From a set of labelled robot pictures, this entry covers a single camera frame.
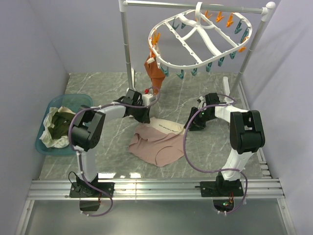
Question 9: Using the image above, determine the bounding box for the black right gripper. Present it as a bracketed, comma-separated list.
[184, 107, 215, 132]

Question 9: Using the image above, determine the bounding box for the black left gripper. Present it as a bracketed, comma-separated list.
[132, 102, 151, 123]

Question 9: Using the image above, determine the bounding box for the orange underwear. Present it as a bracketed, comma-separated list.
[143, 47, 167, 95]

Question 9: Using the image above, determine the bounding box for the pink underwear white waistband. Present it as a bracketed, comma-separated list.
[128, 117, 185, 167]

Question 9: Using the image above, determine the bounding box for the white oval clip hanger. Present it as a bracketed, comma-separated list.
[157, 12, 246, 76]

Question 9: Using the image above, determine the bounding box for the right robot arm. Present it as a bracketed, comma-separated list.
[184, 93, 266, 197]

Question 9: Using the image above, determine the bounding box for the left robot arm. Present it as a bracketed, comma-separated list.
[68, 89, 156, 197]

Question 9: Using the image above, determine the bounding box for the white rack foot left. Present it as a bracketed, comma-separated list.
[127, 68, 135, 90]

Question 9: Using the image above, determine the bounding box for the white rack foot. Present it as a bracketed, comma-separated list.
[223, 76, 232, 103]
[127, 68, 135, 90]

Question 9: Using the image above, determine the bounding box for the white rack foot right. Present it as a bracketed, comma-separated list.
[223, 76, 232, 103]

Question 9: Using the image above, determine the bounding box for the teal plastic basket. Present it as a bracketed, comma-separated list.
[35, 94, 92, 156]

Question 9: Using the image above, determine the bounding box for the pile of clothes in basket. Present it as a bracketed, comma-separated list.
[39, 106, 75, 148]

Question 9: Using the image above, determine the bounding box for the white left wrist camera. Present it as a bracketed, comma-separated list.
[142, 89, 156, 106]

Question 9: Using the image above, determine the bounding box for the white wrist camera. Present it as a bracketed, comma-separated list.
[142, 89, 156, 106]
[197, 96, 206, 106]

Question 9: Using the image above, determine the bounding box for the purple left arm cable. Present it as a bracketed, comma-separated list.
[68, 87, 161, 217]

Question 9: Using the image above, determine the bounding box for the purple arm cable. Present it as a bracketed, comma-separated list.
[68, 87, 161, 217]
[182, 93, 248, 215]

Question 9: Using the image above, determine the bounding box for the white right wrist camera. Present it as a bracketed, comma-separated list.
[197, 96, 206, 106]

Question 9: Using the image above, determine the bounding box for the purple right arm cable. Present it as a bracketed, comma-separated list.
[182, 93, 248, 215]

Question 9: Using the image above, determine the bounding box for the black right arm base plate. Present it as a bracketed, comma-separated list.
[200, 181, 244, 197]

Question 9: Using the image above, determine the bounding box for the aluminium rail front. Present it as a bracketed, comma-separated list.
[27, 179, 285, 201]

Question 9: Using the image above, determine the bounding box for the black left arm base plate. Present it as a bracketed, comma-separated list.
[69, 182, 115, 198]

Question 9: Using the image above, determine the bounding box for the silver clothes rack frame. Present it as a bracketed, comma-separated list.
[118, 0, 276, 94]

